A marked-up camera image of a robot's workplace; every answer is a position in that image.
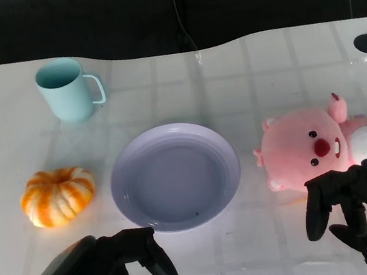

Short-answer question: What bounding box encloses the pink plush beaver doll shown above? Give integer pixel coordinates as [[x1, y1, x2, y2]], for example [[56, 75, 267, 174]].
[[246, 88, 367, 201]]

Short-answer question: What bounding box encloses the lavender round plate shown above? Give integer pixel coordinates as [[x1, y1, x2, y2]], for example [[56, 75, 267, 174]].
[[102, 114, 249, 241]]

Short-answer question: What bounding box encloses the orange white striped pumpkin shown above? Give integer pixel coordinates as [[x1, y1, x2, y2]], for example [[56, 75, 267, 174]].
[[16, 162, 100, 233]]

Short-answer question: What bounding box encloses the light blue mug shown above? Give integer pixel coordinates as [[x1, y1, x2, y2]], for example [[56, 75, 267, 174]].
[[32, 52, 110, 128]]

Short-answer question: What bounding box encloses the black fabric backdrop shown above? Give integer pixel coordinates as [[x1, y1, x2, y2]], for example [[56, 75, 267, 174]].
[[0, 0, 367, 81]]

